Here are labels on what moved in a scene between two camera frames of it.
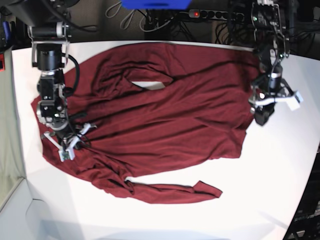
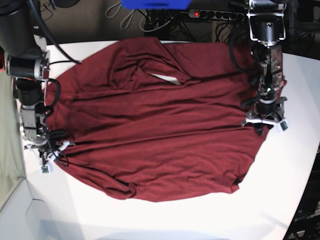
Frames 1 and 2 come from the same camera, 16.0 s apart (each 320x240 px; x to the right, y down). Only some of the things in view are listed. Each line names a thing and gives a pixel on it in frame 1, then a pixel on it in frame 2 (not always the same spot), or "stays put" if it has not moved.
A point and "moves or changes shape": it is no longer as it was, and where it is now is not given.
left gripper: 65,139 → 48,153
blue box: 155,5 stays put
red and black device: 2,64 stays put
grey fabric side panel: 12,170 stays put
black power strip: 231,17 stays put
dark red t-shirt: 141,107 moves or changes shape
